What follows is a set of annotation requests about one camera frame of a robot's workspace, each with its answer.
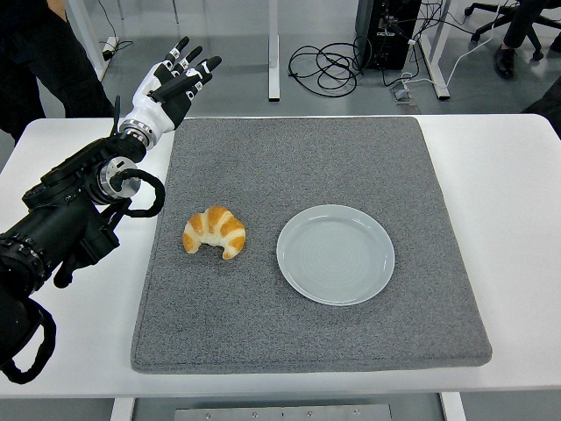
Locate coiled black floor cable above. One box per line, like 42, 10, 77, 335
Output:
288, 37, 367, 97

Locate grey felt mat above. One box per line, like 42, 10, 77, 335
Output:
130, 116, 493, 375

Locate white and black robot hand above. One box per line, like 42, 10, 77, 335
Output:
124, 36, 223, 135

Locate straight white desk leg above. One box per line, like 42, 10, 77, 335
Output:
266, 0, 281, 103

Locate white table leg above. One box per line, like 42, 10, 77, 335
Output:
439, 393, 468, 421
109, 396, 136, 421

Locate grey metal plate with screws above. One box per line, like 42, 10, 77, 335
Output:
174, 403, 394, 421

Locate person's leg with dark shoe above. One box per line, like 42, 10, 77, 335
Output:
494, 0, 534, 80

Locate black fabric object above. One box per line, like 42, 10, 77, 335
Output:
520, 82, 561, 128

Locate light grey round plate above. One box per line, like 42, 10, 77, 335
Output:
275, 203, 396, 307

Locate person in black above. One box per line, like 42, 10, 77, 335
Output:
0, 0, 116, 148

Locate white floor cable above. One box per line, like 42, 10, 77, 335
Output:
399, 0, 518, 91

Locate small grey floor box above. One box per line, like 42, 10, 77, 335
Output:
388, 84, 420, 106

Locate golden croissant bread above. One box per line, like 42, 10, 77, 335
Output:
181, 205, 247, 260

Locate black computer tower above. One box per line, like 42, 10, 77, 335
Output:
355, 0, 423, 71

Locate white desk leg with foot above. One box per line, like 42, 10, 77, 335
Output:
418, 0, 452, 101

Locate slanted white desk leg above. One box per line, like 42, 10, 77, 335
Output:
65, 0, 109, 82

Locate black office chair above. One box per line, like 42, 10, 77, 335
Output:
464, 0, 561, 61

